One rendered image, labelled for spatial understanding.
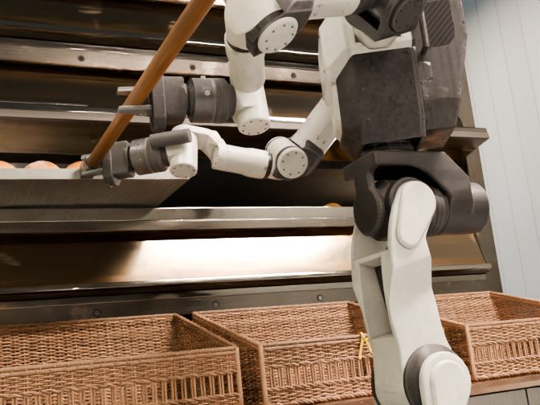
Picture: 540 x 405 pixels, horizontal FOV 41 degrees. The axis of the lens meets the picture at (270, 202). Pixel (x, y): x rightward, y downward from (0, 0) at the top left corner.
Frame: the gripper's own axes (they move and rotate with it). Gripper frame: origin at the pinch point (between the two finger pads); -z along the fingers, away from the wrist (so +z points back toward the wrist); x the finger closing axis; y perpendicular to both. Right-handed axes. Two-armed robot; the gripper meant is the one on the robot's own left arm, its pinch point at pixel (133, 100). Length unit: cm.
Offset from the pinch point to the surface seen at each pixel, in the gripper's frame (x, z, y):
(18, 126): -18, -23, 69
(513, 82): -109, 290, 257
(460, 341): 52, 91, 47
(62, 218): 6, -12, 81
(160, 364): 50, 6, 33
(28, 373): 49, -22, 29
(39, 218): 6, -18, 80
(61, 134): -17, -11, 74
